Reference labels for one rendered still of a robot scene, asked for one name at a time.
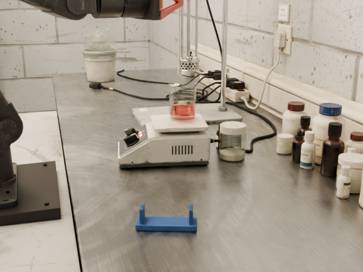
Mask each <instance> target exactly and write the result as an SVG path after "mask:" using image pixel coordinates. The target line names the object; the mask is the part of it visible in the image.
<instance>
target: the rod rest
mask: <svg viewBox="0 0 363 272"><path fill-rule="evenodd" d="M136 230H143V231H170V232H196V231H197V218H196V217H193V204H190V208H189V217H164V216H145V203H141V207H140V209H139V217H137V221H136Z"/></svg>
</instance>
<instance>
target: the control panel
mask: <svg viewBox="0 0 363 272"><path fill-rule="evenodd" d="M136 131H138V134H137V137H138V138H139V141H138V142H137V143H136V144H134V145H133V146H131V147H127V144H126V143H125V141H124V140H123V139H124V138H126V137H127V135H126V136H125V137H123V138H121V139H120V140H119V156H120V155H122V154H123V153H125V152H127V151H128V150H130V149H132V148H134V147H135V146H137V145H139V144H140V143H142V142H143V141H145V140H147V139H148V135H147V129H146V124H145V125H143V126H141V127H140V128H138V129H136ZM139 132H141V133H140V134H142V135H141V136H139V135H140V134H139Z"/></svg>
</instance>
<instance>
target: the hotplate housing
mask: <svg viewBox="0 0 363 272"><path fill-rule="evenodd" d="M146 129H147V135H148V139H147V140H145V141H143V142H142V143H140V144H139V145H137V146H135V147H134V148H132V149H130V150H128V151H127V152H125V153H123V154H122V155H120V156H119V142H118V163H119V164H120V168H130V167H156V166H182V165H208V164H209V161H208V160H210V143H213V142H214V140H213V139H211V137H210V135H209V134H208V132H207V131H189V132H154V131H153V128H152V124H151V122H150V123H146Z"/></svg>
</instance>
